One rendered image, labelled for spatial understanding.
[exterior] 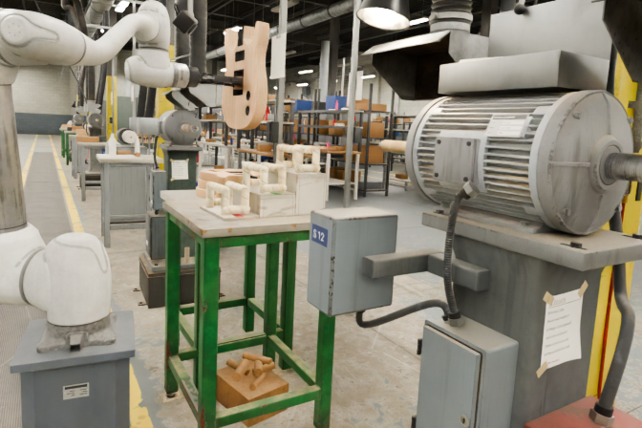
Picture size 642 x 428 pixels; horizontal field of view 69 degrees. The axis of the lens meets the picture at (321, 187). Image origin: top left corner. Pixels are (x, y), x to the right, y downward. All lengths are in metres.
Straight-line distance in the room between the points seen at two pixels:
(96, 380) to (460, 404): 0.90
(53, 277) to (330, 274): 0.74
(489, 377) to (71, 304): 1.00
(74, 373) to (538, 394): 1.06
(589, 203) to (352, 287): 0.45
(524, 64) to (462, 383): 0.58
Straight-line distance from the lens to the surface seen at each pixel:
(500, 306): 0.95
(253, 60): 1.81
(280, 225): 1.74
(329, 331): 2.00
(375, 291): 1.00
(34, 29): 1.27
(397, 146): 1.26
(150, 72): 1.76
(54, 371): 1.39
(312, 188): 1.94
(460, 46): 1.19
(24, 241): 1.45
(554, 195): 0.85
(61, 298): 1.38
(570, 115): 0.86
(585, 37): 1.06
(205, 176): 2.50
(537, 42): 1.12
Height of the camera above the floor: 1.29
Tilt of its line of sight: 7 degrees down
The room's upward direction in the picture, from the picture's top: 3 degrees clockwise
